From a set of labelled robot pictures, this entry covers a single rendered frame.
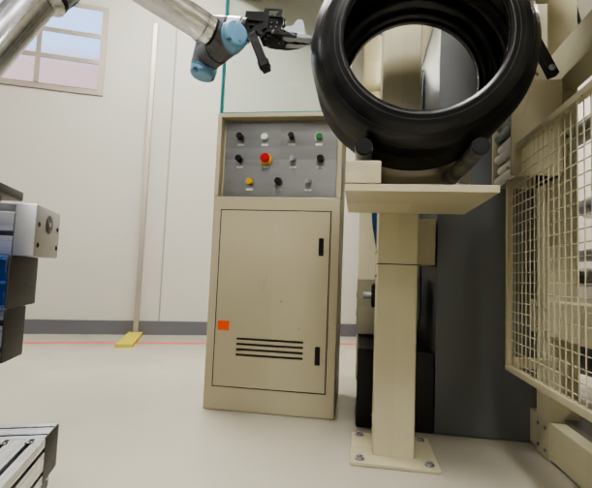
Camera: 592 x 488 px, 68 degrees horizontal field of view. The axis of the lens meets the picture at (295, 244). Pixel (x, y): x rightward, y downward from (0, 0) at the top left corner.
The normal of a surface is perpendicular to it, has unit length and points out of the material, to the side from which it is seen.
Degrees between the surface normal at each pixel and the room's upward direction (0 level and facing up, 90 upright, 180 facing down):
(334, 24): 89
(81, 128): 90
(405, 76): 90
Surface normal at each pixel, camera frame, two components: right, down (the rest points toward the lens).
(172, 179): 0.23, -0.07
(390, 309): -0.15, -0.08
